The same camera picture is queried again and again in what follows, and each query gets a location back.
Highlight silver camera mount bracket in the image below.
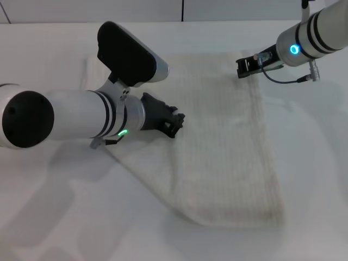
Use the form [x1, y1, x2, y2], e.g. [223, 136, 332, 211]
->
[100, 77, 132, 113]

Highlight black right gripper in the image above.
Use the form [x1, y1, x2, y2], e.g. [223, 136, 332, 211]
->
[235, 45, 283, 79]

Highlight white ribbed towel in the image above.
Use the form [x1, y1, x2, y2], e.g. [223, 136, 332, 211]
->
[81, 51, 288, 228]

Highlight gray right gripper cable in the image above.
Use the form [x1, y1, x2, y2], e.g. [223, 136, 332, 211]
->
[262, 60, 322, 84]

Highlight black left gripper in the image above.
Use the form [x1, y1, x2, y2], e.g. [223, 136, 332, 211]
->
[140, 92, 186, 139]

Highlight gray left arm connector cable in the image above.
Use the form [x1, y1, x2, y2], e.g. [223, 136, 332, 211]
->
[91, 132, 127, 149]

